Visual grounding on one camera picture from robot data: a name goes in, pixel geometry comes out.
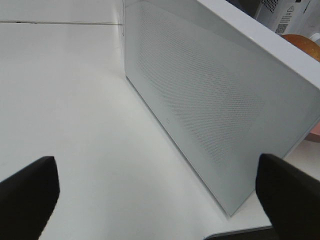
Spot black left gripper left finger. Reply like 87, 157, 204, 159
0, 156, 60, 240

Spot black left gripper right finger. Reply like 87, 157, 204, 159
255, 153, 320, 240

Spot white microwave door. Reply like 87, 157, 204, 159
124, 0, 320, 216

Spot burger with lettuce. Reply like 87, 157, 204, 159
281, 34, 320, 62

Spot white microwave oven body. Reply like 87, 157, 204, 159
224, 0, 320, 41

